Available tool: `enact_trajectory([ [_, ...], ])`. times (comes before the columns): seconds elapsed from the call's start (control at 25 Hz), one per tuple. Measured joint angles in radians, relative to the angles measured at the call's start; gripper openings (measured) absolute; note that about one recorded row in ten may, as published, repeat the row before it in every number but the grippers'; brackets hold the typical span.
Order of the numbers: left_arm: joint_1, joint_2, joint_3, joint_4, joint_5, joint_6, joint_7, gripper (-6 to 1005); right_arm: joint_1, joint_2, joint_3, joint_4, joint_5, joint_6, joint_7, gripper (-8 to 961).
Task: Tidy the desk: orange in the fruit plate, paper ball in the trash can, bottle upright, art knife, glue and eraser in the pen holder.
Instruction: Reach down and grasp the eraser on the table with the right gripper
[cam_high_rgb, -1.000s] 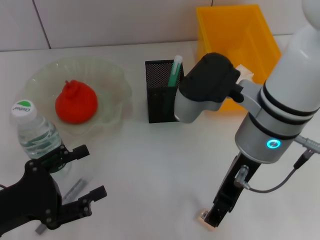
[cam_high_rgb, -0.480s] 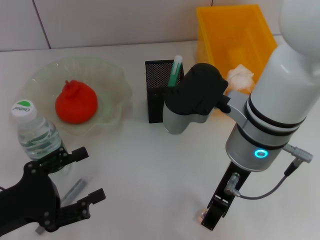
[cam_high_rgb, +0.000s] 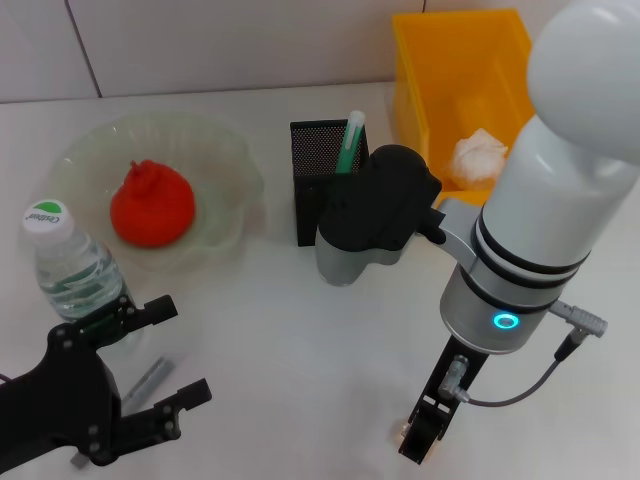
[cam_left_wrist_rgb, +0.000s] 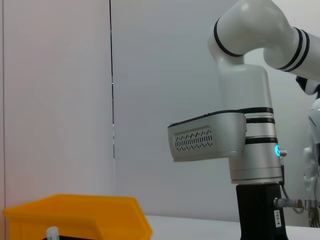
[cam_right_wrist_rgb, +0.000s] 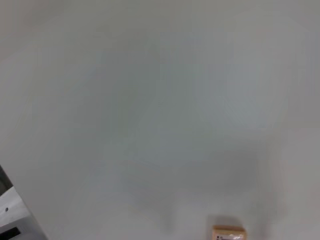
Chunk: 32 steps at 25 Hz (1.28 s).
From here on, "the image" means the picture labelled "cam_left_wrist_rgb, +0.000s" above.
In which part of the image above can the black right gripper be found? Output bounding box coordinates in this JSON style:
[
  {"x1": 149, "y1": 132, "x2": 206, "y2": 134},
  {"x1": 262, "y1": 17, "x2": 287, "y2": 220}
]
[{"x1": 236, "y1": 183, "x2": 289, "y2": 240}]

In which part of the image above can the mint green pen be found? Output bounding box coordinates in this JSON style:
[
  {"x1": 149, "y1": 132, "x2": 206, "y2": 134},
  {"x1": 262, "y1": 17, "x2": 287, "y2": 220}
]
[{"x1": 46, "y1": 226, "x2": 59, "y2": 240}]

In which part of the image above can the white humanoid robot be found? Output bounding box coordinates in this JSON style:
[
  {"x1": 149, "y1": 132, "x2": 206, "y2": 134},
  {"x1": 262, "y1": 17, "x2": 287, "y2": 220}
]
[{"x1": 294, "y1": 74, "x2": 320, "y2": 228}]

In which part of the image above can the yellow plastic bin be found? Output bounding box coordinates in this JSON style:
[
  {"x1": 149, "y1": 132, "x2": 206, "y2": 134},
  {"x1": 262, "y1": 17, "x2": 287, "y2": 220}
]
[{"x1": 2, "y1": 194, "x2": 154, "y2": 240}]

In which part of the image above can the right gripper connector cable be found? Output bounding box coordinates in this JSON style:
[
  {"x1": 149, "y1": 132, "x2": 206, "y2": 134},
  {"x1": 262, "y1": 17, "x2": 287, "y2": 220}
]
[{"x1": 273, "y1": 147, "x2": 305, "y2": 213}]

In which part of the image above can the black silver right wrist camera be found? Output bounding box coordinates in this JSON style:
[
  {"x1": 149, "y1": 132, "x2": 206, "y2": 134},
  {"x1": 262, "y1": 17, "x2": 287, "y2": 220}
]
[{"x1": 167, "y1": 111, "x2": 247, "y2": 163}]

